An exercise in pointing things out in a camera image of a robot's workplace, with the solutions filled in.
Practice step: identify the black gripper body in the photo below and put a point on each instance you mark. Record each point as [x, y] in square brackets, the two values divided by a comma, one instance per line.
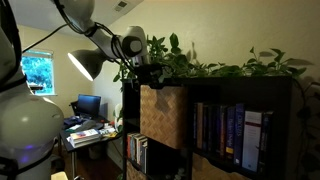
[148, 73]

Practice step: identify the woven bamboo basket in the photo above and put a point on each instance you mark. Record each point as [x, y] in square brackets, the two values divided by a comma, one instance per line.
[163, 116]
[133, 173]
[206, 170]

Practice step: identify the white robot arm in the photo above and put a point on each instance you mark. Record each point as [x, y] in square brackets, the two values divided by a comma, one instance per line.
[30, 126]

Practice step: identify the tan brown book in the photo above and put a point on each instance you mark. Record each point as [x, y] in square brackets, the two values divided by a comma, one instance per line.
[199, 126]

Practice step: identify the orange book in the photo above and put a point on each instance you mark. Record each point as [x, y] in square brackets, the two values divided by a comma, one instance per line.
[128, 145]

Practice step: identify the colourful cover book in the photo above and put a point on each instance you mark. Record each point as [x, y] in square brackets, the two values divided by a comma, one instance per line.
[83, 135]

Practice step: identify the white thick book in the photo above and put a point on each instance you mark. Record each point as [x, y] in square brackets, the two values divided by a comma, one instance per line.
[85, 142]

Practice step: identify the dark red book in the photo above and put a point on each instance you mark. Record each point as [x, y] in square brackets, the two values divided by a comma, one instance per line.
[223, 131]

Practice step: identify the blue book yellow label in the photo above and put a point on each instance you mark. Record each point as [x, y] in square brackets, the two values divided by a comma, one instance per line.
[230, 133]

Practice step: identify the white book maroon band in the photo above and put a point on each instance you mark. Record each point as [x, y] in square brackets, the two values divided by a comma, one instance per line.
[251, 141]

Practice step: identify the dark navy book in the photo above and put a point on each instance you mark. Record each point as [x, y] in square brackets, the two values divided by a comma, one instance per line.
[266, 143]

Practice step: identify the green pothos plant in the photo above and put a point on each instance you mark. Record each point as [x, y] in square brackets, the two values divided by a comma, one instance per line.
[176, 61]

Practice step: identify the grey desk lamp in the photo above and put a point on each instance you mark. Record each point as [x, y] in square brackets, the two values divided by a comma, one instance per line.
[88, 61]

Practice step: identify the black laptop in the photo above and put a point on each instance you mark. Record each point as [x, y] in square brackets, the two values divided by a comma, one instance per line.
[89, 105]

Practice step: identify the colourful paper stack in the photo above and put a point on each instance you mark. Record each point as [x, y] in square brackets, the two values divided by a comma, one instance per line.
[109, 130]

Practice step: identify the ceiling air vent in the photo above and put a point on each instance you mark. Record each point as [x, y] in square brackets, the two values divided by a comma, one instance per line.
[120, 5]

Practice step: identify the grey flat device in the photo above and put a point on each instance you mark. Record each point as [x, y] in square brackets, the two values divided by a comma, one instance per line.
[90, 126]

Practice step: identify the black chair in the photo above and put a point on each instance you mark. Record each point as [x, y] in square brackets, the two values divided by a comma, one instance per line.
[74, 108]

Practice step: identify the black cube bookshelf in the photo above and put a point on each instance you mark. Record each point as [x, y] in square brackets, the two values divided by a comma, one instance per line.
[233, 90]

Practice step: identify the blue cloth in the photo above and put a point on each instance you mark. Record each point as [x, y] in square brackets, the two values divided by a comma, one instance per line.
[73, 121]

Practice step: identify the dark desk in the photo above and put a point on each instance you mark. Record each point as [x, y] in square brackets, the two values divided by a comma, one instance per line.
[65, 135]

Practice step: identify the grey pebble stone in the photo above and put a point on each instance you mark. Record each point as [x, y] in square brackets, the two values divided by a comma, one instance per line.
[181, 171]

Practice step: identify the blue circuits textbook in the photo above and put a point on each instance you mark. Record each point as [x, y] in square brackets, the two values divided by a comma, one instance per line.
[239, 133]

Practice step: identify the bright window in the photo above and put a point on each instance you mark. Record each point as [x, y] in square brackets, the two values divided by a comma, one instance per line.
[36, 71]

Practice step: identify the pale yellow box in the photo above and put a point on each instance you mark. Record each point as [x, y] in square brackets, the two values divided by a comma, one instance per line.
[60, 175]

